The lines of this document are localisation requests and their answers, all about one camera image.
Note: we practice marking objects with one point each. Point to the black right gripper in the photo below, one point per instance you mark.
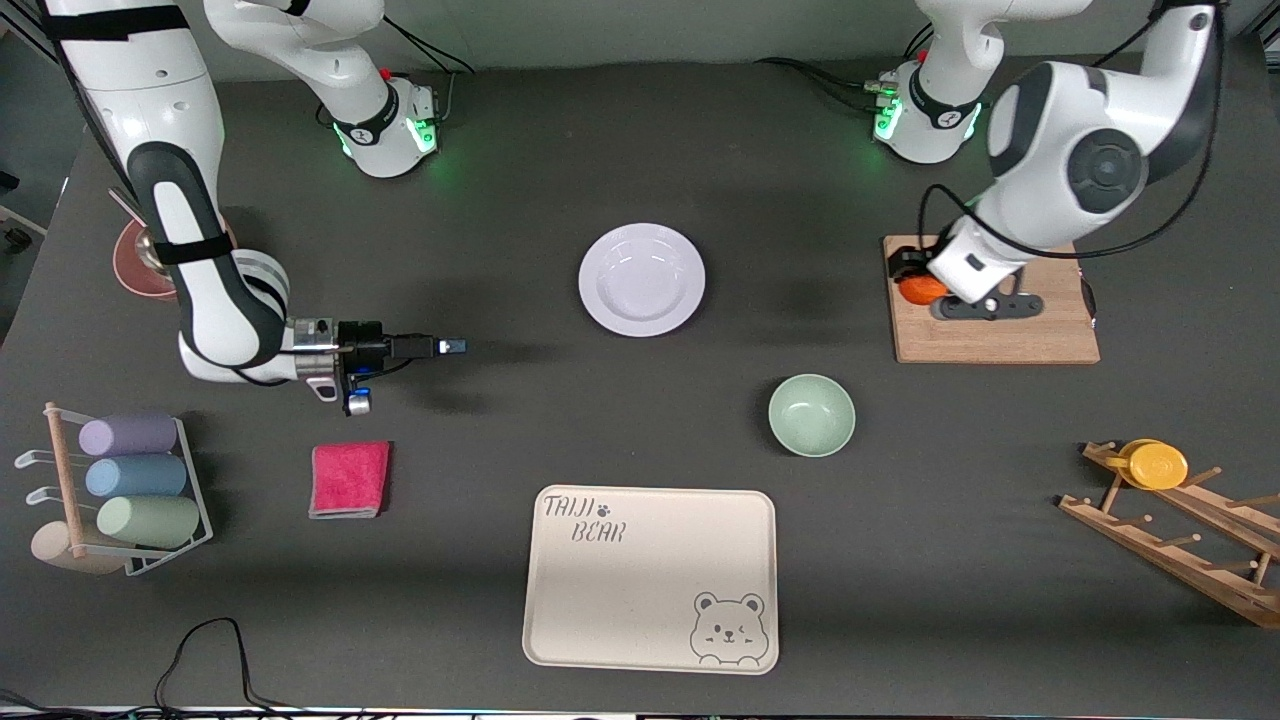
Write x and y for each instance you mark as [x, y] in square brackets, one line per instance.
[362, 337]

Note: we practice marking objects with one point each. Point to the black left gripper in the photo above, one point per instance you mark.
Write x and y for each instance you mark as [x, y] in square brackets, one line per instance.
[906, 264]

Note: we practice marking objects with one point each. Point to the orange fruit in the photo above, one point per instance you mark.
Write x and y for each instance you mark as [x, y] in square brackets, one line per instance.
[920, 291]

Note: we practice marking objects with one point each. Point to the white round plate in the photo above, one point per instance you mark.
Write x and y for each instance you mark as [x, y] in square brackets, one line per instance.
[640, 280]

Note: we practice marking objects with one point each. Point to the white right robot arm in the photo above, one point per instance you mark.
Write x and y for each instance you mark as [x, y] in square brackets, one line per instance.
[200, 250]

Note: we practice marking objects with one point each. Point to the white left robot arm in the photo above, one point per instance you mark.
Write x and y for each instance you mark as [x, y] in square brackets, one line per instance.
[1060, 170]

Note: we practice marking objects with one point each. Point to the wooden cutting board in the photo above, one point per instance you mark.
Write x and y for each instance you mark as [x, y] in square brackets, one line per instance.
[1000, 345]

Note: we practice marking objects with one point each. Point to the pink folded cloth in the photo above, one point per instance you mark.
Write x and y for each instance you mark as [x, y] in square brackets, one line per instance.
[350, 480]

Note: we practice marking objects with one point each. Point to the light green bowl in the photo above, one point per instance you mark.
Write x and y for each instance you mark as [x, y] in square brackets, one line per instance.
[811, 415]

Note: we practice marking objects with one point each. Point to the pink bowl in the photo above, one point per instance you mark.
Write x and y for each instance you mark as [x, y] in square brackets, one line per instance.
[135, 270]

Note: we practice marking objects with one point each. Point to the purple cup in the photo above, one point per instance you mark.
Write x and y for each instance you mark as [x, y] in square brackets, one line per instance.
[128, 436]

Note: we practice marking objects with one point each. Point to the blue cup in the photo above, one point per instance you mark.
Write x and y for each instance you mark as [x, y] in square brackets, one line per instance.
[135, 477]

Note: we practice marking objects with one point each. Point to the green cup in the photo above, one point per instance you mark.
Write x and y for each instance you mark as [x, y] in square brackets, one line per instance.
[150, 521]

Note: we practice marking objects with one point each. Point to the beige bear print tray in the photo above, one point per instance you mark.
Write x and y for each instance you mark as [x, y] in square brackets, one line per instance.
[640, 590]

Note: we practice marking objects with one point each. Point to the metal scoop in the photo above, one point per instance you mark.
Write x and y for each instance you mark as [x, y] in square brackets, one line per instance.
[125, 203]

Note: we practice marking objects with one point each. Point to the yellow mug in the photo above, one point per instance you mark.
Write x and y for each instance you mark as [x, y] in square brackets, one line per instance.
[1158, 466]

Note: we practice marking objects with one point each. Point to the wooden mug rack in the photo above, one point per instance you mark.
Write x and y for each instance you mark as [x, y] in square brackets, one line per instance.
[1150, 535]

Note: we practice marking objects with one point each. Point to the wooden pole stand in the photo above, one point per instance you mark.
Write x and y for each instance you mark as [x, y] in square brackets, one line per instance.
[65, 470]

